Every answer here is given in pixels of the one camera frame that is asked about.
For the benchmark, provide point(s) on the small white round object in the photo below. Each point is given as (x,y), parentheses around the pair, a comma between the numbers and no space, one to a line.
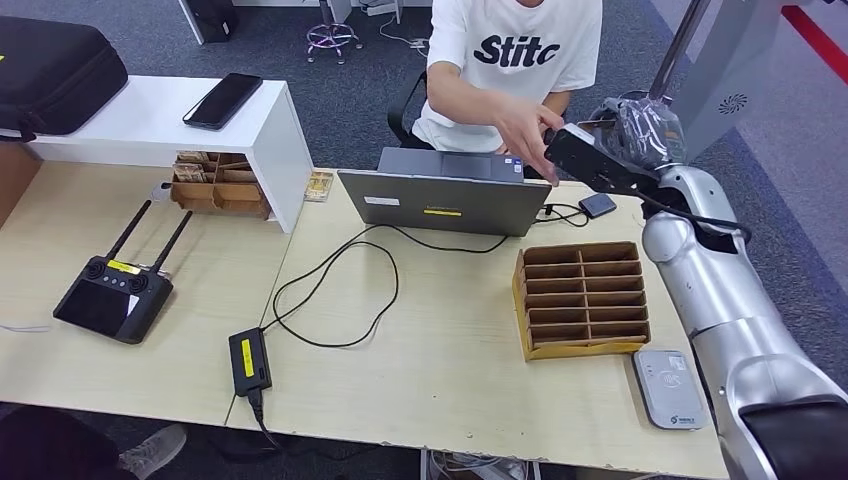
(160,192)

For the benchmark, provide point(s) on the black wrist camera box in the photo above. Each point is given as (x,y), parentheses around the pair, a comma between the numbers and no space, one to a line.
(583,159)

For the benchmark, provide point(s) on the person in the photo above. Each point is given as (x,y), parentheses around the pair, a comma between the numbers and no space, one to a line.
(490,93)

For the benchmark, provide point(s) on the black office chair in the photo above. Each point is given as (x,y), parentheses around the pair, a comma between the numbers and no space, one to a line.
(397,122)

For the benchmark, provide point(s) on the grey laptop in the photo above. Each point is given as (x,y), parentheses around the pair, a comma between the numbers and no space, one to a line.
(450,205)

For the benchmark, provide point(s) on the black smartphone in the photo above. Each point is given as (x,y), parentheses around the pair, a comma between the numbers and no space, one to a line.
(222,100)

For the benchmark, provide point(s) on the person's leg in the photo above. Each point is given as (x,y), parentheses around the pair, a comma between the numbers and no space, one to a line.
(46,450)

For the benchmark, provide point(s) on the grey kiosk stand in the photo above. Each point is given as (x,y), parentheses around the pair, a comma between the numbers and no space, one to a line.
(729,66)

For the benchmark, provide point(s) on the black computer tower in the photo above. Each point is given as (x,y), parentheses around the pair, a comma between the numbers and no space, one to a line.
(210,20)

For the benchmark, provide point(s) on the chrome stanchion post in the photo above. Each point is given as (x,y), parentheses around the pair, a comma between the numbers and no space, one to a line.
(676,40)

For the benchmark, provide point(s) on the white card reader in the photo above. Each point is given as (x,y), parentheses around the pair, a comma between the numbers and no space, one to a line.
(668,389)

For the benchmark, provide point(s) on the person's right forearm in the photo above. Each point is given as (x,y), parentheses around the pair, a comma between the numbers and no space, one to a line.
(464,96)

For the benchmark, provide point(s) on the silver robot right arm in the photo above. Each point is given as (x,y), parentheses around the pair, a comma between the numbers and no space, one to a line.
(722,305)

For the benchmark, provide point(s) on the person's left forearm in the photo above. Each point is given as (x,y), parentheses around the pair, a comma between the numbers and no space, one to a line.
(558,104)

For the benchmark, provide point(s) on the black laptop power adapter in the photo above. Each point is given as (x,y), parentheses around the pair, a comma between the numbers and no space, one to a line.
(250,362)

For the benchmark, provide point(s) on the small black external drive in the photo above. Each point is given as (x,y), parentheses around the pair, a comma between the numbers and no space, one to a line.
(597,205)

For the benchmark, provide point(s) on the chrome stool base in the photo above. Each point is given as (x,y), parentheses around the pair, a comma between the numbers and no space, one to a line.
(329,34)

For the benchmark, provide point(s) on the large cardboard slot organizer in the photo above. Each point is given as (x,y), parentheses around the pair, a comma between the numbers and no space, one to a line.
(583,298)

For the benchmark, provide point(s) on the brown wooden panel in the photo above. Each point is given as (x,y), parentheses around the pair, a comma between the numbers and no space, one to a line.
(13,177)

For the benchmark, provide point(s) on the small cardboard compartment box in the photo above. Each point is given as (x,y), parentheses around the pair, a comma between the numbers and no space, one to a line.
(226,197)

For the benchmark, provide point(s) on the black carrying case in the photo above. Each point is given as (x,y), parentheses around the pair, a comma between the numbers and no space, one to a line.
(53,73)

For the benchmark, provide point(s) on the person's right hand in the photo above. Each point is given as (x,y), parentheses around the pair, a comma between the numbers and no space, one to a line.
(526,129)

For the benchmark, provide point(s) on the person's foot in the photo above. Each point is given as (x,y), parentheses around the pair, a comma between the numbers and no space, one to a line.
(152,452)

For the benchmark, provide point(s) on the black remote controller with antennas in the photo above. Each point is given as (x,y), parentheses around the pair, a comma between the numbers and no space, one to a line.
(112,306)

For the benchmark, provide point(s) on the white desk shelf riser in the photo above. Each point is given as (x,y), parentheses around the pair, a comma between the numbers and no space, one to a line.
(132,119)

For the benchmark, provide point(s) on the small printed card pack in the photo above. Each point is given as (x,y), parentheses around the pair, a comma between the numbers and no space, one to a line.
(319,186)

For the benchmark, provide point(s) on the stack of printed cards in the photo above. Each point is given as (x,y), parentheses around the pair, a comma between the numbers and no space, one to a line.
(190,171)

